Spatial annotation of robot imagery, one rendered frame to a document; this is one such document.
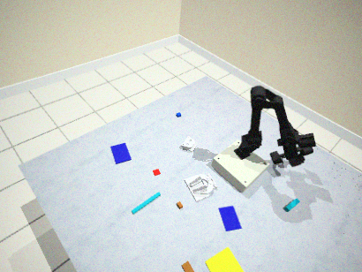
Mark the brown flat plate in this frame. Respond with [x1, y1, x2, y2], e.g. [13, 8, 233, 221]
[182, 261, 194, 272]

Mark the small cyan rectangular block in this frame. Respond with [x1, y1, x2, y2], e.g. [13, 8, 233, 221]
[284, 199, 300, 212]

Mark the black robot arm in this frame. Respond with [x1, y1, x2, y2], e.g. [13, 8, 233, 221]
[234, 86, 316, 167]

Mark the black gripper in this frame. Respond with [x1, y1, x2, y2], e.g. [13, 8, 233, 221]
[270, 147, 313, 164]

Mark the yellow flat rectangular plate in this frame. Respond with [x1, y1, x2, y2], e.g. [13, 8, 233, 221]
[205, 247, 244, 272]

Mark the teal flat bar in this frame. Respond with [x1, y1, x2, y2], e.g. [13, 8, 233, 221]
[132, 192, 161, 215]

